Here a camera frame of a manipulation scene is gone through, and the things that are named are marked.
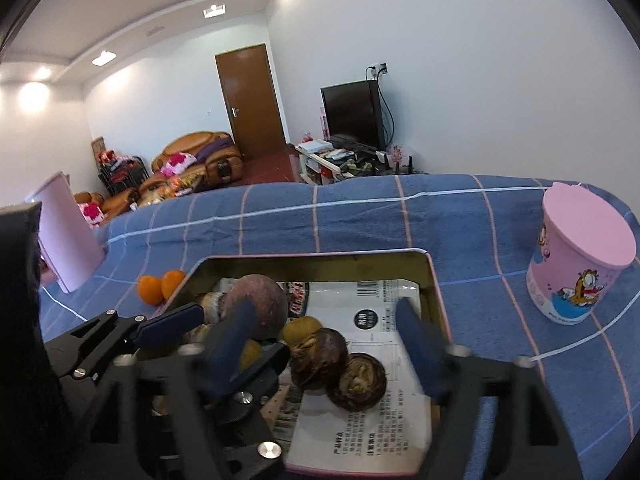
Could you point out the pink tin box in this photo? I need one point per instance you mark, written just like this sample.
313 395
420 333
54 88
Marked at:
320 267

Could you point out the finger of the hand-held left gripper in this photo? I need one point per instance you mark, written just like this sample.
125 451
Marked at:
170 325
250 425

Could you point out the orange leather armchair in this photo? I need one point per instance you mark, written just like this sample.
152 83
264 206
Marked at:
117 202

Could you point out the dark brown water chestnut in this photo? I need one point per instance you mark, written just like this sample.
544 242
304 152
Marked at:
320 360
357 382

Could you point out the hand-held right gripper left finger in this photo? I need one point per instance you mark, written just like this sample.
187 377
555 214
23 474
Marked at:
232 340

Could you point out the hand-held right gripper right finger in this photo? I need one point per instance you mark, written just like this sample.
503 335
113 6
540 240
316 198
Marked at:
420 350

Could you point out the white television stand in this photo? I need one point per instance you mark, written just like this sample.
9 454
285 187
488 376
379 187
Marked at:
320 165

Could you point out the blue plaid tablecloth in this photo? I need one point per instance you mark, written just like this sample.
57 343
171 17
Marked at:
500 240

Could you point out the ceiling spotlight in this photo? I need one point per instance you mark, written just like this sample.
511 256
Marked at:
42 72

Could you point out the black television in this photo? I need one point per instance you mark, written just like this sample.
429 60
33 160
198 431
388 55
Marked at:
352 112

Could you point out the rectangular ceiling light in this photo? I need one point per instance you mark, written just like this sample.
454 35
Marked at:
103 57
214 10

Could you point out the pink gift bag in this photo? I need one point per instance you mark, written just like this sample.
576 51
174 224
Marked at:
325 125

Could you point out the framed picture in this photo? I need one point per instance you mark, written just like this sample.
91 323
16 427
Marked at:
98 147

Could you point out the stack of chairs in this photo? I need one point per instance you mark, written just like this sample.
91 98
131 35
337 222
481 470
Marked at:
122 172

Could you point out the white wall socket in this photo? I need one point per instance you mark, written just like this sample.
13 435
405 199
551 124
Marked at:
377 68

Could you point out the purple round fruit with stem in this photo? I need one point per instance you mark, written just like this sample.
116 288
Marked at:
267 300

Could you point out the small orange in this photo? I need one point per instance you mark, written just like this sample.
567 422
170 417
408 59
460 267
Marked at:
173 282

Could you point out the brown wooden door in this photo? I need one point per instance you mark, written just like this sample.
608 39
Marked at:
252 105

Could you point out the medium orange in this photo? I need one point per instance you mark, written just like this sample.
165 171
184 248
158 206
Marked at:
150 291

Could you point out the orange leather sofa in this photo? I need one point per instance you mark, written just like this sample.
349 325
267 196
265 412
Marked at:
220 170

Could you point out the pink cartoon cup with lid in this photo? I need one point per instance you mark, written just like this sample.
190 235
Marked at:
580 255

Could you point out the printed paper sheet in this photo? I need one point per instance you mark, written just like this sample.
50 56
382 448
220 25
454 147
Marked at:
370 440

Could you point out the purple cloth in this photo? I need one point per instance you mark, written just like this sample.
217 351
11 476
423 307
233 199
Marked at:
215 149

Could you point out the yellow-green kiwi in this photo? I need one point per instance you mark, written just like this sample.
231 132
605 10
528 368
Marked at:
302 330
250 355

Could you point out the cut brown taro piece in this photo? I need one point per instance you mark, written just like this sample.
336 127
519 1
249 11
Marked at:
212 306

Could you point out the pink electric kettle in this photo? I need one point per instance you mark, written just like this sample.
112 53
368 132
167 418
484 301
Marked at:
67 230

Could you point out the coffee table with snacks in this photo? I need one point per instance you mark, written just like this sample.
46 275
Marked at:
172 190

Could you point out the pink floral cushion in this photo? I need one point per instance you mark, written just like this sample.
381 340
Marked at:
180 162

